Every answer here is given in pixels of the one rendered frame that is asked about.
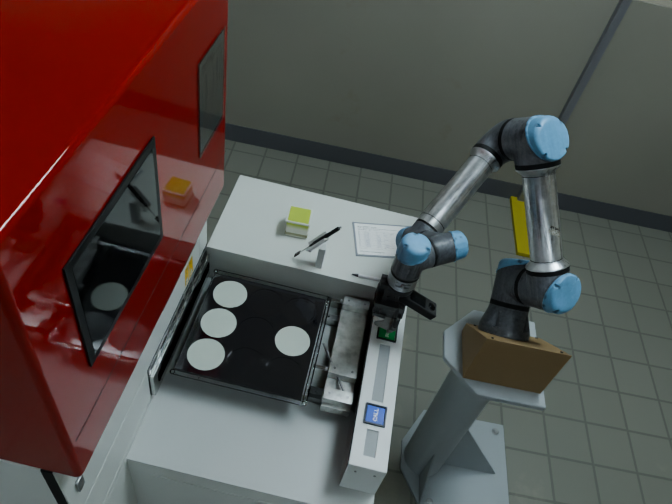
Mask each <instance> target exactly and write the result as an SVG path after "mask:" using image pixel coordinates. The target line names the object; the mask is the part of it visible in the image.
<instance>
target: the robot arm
mask: <svg viewBox="0 0 672 504"><path fill-rule="evenodd" d="M568 147H569V135H568V131H567V129H566V127H565V125H564V124H563V123H562V122H561V121H560V120H559V119H558V118H556V117H554V116H549V115H546V116H544V115H535V116H531V117H521V118H509V119H506V120H503V121H501V122H499V123H498V124H496V125H495V126H493V127H492V128H491V129H490V130H489V131H488V132H486V133H485V134H484V135H483V136H482V137H481V138H480V140H479V141H478V142H477V143H476V144H475V145H474V146H473V148H472V149H471V150H470V155H471V156H470V157H469V158H468V159H467V160H466V162H465V163H464V164H463V165H462V166H461V168H460V169H459V170H458V171H457V172H456V174H455V175H454V176H453V177H452V178H451V180H450V181H449V182H448V183H447V184H446V186H445V187H444V188H443V189H442V190H441V192H440V193H439V194H438V195H437V196H436V197H435V199H434V200H433V201H432V202H431V203H430V205H429V206H428V207H427V208H426V209H425V211H424V212H423V213H422V214H421V215H420V217H419V218H418V219H417V220H416V222H415V223H414V224H413V225H412V226H411V227H405V228H402V229H401V230H400V231H399V232H398V233H397V235H396V240H395V242H396V246H397V250H396V254H395V257H394V260H393V263H392V266H391V268H390V271H389V274H388V275H386V274H382V277H381V280H380V283H378V286H377V289H376V292H375V295H374V296H375V297H374V300H373V304H372V309H371V310H372V313H371V315H374V316H378V317H380V318H383V319H384V320H378V321H375V322H374V324H375V325H376V326H378V327H381V328H383V329H385V330H387V333H392V332H393V331H395V330H396V329H397V327H398V325H399V322H400V320H401V319H402V317H403V314H404V311H405V306H408V307H409V308H411V309H413V310H414V311H416V312H418V313H419V314H421V315H422V316H424V317H426V318H427V319H429V320H432V319H433V318H435V317H436V306H437V305H436V303H434V302H433V301H431V300H430V299H428V298H426V297H425V296H423V295H422V294H420V293H419V292H417V291H415V290H414V288H415V287H416V284H417V282H418V279H419V277H420V275H421V272H422V271H423V270H425V269H429V268H433V267H436V266H440V265H443V264H447V263H450V262H456V261H457V260H460V259H463V258H465V257H466V255H467V254H468V250H469V245H468V240H467V238H466V236H465V235H464V234H463V233H462V232H461V231H457V230H456V231H448V232H447V233H442V232H443V231H444V230H445V229H446V227H447V226H448V225H449V224H450V223H451V221H452V220H453V219H454V218H455V216H456V215H457V214H458V213H459V212H460V210H461V209H462V208H463V207H464V205H465V204H466V203H467V202H468V201H469V199H470V198H471V197H472V196H473V195H474V193H475V192H476V191H477V190H478V188H479V187H480V186H481V185H482V184H483V182H484V181H485V180H486V179H487V178H488V176H489V175H490V174H491V173H492V172H497V171H498V170H499V169H500V167H501V166H502V165H504V164H505V163H507V162H509V161H514V164H515V171H516V172H518V173H519V174H520V175H521V176H522V184H523V193H524V203H525V213H526V223H527V232H528V242H529V252H530V260H524V259H514V258H505V259H502V260H500V262H499V265H498V268H497V270H496V277H495V281H494V286H493V290H492V294H491V299H490V303H489V306H488V308H487V310H486V311H485V313H484V315H483V316H482V318H481V320H480V321H479V325H478V329H479V330H481V331H484V332H486V333H489V334H493V335H496V336H500V337H504V338H508V339H513V340H518V341H529V337H530V328H529V317H528V314H529V309H530V307H533V308H537V309H540V310H543V311H545V312H547V313H555V314H564V313H566V312H568V311H570V310H571V309H572V308H573V307H574V306H575V304H576V302H577V301H578V299H579V297H580V294H581V282H580V280H579V278H577V276H575V275H574V274H572V273H570V264H569V262H568V261H567V260H566V259H565V258H563V251H562V239H561V228H560V217H559V206H558V194H557V183H556V170H557V169H558V168H559V167H560V165H561V158H562V157H563V156H564V155H565V154H566V152H567V151H566V149H568Z"/></svg>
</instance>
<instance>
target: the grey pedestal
mask: <svg viewBox="0 0 672 504"><path fill-rule="evenodd" d="M484 313H485V312H481V311H476V310H473V311H471V312H470V313H469V314H467V315H466V316H464V317H463V318H462V319H460V320H459V321H457V322H456V323H455V324H453V325H452V326H450V327H449V328H448V329H446V330H445V331H444V333H443V361H444V362H445V363H446V364H447V365H448V366H449V367H450V369H451V370H450V372H449V373H448V375H447V377H446V379H445V380H444V382H443V384H442V385H441V387H440V389H439V391H438V392H437V394H436V396H435V397H434V399H433V401H432V403H431V404H430V406H429V408H428V410H423V412H422V413H421V415H420V416H419V417H418V419H417V420H416V421H415V423H414V424H413V426H412V427H411V428H410V430H409V431H408V433H407V434H406V435H405V437H404V438H403V440H402V444H401V463H400V469H401V471H402V473H403V476H404V478H405V480H406V482H407V484H408V486H409V489H410V491H411V493H412V495H413V497H414V499H415V502H416V504H509V496H508V482H507V469H506V456H505V442H504V429H503V425H500V424H495V423H490V422H484V421H479V420H476V418H477V417H478V416H479V414H480V413H481V411H482V410H483V409H484V407H485V406H486V405H487V403H488V402H489V400H491V401H496V402H501V403H506V404H511V405H516V406H521V407H526V408H531V409H536V410H541V411H543V410H544V409H545V408H546V406H545V398H544V391H542V392H541V394H539V393H534V392H530V391H525V390H520V389H515V388H510V387H505V386H500V385H495V384H491V383H486V382H481V381H476V380H471V379H466V378H463V367H462V330H463V328H464V327H465V325H466V323H469V324H473V325H474V324H475V325H479V321H480V320H481V318H482V316H483V315H484Z"/></svg>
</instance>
